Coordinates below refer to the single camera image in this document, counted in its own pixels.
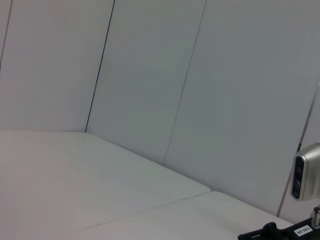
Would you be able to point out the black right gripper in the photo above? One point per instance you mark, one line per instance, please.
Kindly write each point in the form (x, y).
(287, 231)

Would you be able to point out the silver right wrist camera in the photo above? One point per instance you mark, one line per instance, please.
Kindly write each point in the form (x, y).
(307, 172)

